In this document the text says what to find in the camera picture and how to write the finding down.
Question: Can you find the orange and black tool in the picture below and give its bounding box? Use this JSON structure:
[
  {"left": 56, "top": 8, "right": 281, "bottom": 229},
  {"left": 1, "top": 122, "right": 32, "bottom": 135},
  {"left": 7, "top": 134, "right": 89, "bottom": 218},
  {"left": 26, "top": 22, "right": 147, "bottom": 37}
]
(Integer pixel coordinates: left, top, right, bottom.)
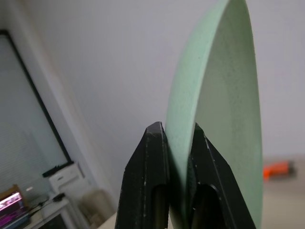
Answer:
[{"left": 263, "top": 160, "right": 295, "bottom": 180}]

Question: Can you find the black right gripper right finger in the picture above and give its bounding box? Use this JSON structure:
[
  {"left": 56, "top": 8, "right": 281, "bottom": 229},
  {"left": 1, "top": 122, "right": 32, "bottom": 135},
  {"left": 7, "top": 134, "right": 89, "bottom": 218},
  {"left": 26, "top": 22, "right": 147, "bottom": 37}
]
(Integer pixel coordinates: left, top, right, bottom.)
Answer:
[{"left": 188, "top": 122, "right": 257, "bottom": 229}]

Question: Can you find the white side table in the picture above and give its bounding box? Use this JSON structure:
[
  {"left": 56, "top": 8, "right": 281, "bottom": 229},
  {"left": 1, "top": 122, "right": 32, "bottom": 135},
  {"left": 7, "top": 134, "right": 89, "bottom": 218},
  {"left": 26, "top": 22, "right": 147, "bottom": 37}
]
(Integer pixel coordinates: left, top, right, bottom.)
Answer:
[{"left": 14, "top": 194, "right": 79, "bottom": 229}]

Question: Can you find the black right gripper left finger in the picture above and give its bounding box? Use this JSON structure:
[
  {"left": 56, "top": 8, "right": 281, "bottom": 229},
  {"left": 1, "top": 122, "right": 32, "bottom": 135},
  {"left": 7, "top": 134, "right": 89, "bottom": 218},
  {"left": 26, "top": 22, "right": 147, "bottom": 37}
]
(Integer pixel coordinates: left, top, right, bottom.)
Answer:
[{"left": 114, "top": 121, "right": 171, "bottom": 229}]

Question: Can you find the black cable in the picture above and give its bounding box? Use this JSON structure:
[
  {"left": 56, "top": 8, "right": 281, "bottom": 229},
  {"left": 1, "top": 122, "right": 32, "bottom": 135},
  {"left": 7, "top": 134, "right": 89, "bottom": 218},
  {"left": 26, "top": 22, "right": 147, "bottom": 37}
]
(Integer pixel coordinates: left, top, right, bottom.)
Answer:
[{"left": 28, "top": 193, "right": 66, "bottom": 217}]

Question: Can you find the clear plastic container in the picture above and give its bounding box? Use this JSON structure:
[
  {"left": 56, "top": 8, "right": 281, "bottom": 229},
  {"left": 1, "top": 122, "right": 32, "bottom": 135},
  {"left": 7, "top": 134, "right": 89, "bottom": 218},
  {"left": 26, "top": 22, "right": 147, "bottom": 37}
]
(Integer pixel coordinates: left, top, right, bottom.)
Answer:
[{"left": 80, "top": 188, "right": 115, "bottom": 224}]

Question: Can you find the white printer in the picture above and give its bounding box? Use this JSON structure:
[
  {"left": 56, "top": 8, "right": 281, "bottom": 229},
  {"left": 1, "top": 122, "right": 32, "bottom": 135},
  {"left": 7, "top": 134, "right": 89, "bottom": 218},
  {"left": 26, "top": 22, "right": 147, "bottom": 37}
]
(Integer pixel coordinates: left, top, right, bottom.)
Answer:
[{"left": 42, "top": 161, "right": 87, "bottom": 193}]

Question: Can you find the green plate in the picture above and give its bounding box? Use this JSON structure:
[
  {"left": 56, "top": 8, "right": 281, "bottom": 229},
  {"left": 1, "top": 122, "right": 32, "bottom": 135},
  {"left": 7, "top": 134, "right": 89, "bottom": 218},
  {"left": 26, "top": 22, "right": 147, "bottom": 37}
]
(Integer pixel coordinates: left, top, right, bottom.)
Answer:
[{"left": 164, "top": 0, "right": 264, "bottom": 229}]

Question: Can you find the black-framed window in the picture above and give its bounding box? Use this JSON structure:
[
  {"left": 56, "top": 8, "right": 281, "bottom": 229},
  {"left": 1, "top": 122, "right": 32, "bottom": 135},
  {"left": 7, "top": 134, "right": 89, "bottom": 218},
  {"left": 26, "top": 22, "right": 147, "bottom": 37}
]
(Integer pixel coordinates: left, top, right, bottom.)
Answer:
[{"left": 0, "top": 29, "right": 73, "bottom": 196}]

